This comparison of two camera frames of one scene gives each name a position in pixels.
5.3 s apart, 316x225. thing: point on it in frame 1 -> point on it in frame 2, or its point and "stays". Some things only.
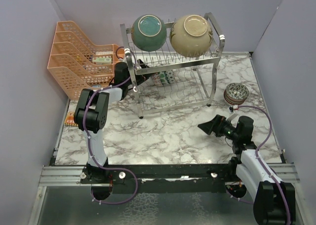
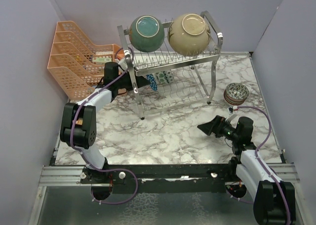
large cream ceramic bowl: x=191 y=36 stays
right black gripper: x=212 y=126 stays
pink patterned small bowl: x=235 y=93 stays
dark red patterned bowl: x=156 y=79 -> x=152 y=82
